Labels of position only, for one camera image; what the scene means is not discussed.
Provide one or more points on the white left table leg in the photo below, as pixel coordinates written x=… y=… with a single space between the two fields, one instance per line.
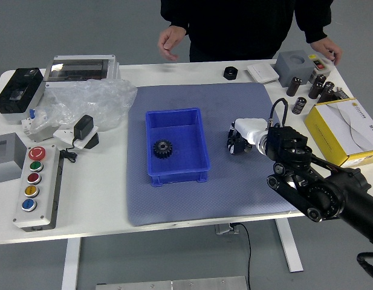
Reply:
x=71 y=262

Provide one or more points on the person's left hand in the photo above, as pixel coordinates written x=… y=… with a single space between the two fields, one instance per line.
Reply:
x=326 y=46

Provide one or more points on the grey under-table bracket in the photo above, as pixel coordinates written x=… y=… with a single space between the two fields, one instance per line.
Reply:
x=227 y=229

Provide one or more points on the white right table leg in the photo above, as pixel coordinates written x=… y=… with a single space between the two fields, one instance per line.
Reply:
x=290 y=244

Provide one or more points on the white wall switch plate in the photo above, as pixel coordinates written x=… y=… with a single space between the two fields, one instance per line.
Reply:
x=263 y=73

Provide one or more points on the five-button control station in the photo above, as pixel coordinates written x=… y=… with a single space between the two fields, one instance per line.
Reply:
x=47 y=187

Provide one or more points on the person's right hand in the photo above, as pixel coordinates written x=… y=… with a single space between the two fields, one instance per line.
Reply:
x=169 y=39

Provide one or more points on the black power adapter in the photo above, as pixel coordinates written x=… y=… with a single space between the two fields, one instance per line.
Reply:
x=83 y=127

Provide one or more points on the person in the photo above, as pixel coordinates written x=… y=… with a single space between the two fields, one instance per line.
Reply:
x=234 y=24

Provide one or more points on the clear plastic bag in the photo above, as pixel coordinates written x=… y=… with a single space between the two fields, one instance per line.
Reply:
x=92 y=99

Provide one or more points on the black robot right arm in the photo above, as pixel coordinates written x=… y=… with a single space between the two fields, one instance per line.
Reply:
x=295 y=151

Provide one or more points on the grey red-green push-button switch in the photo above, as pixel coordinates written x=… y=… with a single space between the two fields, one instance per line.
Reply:
x=320 y=65

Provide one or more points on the black hex nut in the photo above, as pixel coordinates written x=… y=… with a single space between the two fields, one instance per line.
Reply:
x=227 y=75

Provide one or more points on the person's right forearm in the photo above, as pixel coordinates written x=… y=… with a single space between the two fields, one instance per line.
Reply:
x=174 y=12

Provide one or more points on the clear-cover distribution box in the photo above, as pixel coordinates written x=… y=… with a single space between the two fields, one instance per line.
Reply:
x=77 y=69

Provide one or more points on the big black gear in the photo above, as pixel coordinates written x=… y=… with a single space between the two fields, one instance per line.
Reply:
x=163 y=149

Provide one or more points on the grey block with round hole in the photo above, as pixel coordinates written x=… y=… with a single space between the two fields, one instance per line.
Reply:
x=290 y=72

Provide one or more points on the silver metal plate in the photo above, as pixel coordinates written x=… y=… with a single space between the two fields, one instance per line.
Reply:
x=171 y=284

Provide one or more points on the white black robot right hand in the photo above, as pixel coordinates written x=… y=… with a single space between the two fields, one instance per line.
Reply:
x=249 y=127

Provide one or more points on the grey enclosure box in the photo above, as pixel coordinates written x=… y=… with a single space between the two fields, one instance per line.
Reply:
x=8 y=169

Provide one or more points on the white circuit breaker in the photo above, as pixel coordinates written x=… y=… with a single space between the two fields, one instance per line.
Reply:
x=38 y=133

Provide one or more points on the dark cylindrical capacitor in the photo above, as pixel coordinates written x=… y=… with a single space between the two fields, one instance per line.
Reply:
x=316 y=87
x=326 y=92
x=299 y=106
x=294 y=87

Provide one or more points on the small black gear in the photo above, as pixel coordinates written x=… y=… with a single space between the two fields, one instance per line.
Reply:
x=238 y=142

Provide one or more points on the blue plastic box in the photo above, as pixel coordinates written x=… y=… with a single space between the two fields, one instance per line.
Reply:
x=186 y=163

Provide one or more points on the white socket panel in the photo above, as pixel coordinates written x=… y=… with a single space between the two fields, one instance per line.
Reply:
x=63 y=134

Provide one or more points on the yellow white carton box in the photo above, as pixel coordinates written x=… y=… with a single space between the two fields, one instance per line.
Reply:
x=355 y=127

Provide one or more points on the black device on grey base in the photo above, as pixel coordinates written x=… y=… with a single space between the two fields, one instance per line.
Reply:
x=18 y=87

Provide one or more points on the grey-blue textured mat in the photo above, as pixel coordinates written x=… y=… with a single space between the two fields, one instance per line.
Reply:
x=234 y=187

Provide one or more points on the white table leg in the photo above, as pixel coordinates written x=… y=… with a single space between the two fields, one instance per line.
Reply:
x=71 y=262
x=290 y=244

